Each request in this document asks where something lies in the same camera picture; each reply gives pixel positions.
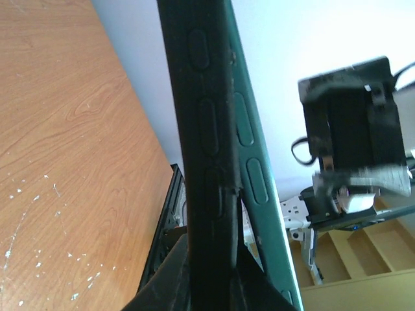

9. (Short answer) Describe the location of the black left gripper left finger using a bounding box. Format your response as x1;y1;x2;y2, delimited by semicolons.
123;235;193;310

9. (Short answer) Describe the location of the black phone case with ring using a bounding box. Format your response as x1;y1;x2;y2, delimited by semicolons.
158;1;241;310

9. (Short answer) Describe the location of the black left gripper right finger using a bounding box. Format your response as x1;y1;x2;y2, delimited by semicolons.
230;249;296;311

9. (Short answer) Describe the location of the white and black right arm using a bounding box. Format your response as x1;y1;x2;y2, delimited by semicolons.
283;56;414;284

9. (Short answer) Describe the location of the black frame rail base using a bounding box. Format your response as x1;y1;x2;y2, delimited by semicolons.
137;164;186;292

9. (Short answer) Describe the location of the teal phone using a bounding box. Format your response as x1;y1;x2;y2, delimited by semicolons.
225;1;303;310

